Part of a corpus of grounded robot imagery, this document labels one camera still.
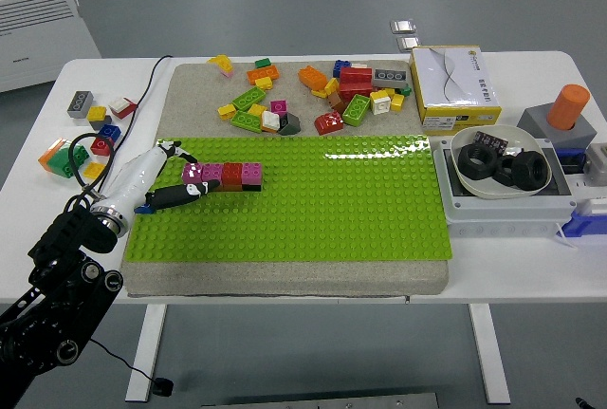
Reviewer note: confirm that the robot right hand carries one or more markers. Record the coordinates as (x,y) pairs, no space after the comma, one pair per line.
(583,404)

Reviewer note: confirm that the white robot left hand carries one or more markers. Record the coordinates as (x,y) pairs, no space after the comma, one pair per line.
(133,181)

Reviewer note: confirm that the blue square toy brick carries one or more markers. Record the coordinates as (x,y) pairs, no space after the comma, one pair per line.
(341,66)
(144,209)
(110,131)

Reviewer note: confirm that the red square toy brick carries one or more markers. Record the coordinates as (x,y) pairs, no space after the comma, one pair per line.
(102,144)
(232,172)

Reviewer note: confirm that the magenta square toy brick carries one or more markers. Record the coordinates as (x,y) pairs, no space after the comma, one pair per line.
(251,172)
(194,172)
(213,172)
(279,106)

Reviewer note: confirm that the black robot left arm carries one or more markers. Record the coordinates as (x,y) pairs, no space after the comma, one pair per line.
(52,285)

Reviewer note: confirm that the dark green large toy brick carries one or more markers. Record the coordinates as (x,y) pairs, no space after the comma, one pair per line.
(64,162)

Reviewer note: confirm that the white and red toy brick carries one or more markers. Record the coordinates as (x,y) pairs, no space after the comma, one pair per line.
(122,106)

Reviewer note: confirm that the grey long toy brick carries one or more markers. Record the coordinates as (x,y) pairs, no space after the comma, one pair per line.
(79,104)
(390,78)

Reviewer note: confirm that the brown flat toy brick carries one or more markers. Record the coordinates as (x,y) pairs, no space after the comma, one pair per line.
(230,188)

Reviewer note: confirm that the black flat toy brick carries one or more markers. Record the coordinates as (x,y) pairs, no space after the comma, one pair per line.
(251,187)

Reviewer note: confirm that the lime green long toy brick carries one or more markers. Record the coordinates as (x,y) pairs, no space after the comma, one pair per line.
(248,98)
(246,121)
(356,110)

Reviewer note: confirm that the pink small toy brick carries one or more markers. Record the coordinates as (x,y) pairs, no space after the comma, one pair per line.
(227,74)

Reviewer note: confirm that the yellow sloped toy brick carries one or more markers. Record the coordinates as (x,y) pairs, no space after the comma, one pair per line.
(221,62)

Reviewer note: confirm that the white and orange toy brick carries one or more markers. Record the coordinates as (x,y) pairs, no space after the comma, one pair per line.
(271,119)

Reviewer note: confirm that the dark grey sloped toy brick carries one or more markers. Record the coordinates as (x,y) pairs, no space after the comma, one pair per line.
(290,124)

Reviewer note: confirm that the orange long toy brick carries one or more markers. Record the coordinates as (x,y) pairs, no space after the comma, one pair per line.
(262,74)
(313,77)

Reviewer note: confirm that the dark green small toy brick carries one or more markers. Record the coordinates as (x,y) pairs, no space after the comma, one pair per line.
(263,63)
(405,91)

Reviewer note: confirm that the green studded baseplate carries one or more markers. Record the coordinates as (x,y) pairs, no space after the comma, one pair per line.
(308,200)

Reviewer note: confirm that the red curved toy brick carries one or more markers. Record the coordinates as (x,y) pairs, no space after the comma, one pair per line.
(329,123)

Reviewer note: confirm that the yellow flat toy brick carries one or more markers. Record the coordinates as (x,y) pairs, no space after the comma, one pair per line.
(318,93)

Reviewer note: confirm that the red long toy brick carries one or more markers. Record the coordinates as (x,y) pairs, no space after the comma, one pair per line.
(355,76)
(355,91)

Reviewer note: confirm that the white flat toy brick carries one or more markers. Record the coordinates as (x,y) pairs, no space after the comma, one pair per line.
(360,65)

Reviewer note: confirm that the yellow small toy brick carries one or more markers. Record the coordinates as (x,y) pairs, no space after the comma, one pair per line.
(390,91)

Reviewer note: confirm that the grey-brown foam mat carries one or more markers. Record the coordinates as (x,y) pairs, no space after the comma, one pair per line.
(199,96)

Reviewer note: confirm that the white table leg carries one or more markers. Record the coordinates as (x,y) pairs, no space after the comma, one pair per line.
(144,352)
(488,352)

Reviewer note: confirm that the white zip tie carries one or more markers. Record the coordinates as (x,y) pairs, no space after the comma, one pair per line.
(565,238)

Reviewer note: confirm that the white panel heater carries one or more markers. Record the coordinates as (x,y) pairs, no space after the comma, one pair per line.
(42,39)

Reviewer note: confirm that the blue and white block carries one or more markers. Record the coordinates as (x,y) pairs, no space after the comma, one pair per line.
(588,224)

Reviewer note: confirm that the grey white junction box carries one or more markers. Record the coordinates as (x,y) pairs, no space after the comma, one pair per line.
(498,212)

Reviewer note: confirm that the white power strip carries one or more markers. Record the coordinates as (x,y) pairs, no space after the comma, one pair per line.
(588,187)

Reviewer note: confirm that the large black hex nut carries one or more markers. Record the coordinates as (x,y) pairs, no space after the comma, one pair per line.
(521,167)
(502,180)
(488,165)

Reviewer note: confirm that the grey socket block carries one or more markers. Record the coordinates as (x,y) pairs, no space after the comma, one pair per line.
(598,164)

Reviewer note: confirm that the blue plastic part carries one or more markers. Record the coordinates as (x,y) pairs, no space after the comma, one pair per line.
(569,157)

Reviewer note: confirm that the white bowl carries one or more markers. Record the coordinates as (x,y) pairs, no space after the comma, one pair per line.
(521,138)

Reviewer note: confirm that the dark circuit board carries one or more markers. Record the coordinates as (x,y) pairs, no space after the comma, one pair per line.
(491,139)

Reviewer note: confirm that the grey block with hole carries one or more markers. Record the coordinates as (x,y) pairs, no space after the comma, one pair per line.
(536,119)

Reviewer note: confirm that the orange cylinder peg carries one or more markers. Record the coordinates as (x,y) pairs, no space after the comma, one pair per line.
(567,105)

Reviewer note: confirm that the silver floor socket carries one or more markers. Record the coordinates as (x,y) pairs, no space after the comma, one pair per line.
(409,42)
(403,25)

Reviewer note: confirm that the yellow and white cardboard box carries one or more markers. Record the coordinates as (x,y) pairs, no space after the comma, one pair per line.
(450,81)

